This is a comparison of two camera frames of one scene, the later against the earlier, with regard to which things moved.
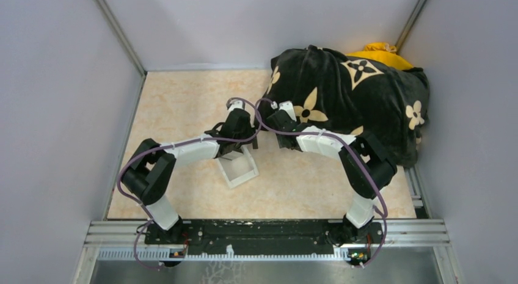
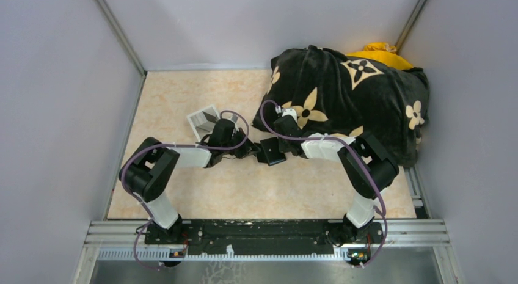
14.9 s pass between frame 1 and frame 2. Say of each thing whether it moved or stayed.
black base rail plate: stayed
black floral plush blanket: stayed
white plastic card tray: moved
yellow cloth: stayed
